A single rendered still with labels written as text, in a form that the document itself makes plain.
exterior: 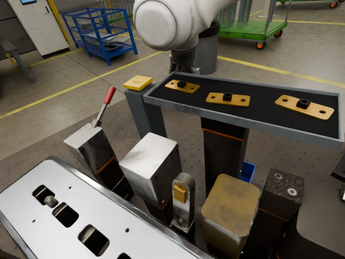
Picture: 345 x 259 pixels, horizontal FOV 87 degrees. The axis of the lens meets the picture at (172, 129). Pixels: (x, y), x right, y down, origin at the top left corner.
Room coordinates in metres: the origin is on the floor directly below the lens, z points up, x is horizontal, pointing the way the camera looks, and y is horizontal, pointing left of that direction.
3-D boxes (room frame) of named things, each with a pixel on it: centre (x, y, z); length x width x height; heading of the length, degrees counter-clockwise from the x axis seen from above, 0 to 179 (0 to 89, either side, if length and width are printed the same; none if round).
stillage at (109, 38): (4.89, 1.16, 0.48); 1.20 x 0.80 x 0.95; 34
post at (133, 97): (0.48, 0.07, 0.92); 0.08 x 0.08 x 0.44; 51
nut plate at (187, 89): (0.40, -0.04, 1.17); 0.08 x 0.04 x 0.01; 45
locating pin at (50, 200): (0.25, 0.31, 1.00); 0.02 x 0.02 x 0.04
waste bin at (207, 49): (3.03, -0.75, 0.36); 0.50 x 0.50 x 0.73
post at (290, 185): (0.14, -0.16, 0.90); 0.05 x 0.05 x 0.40; 51
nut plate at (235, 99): (0.31, -0.12, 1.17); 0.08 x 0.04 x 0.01; 60
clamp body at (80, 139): (0.43, 0.25, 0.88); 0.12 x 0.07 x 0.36; 141
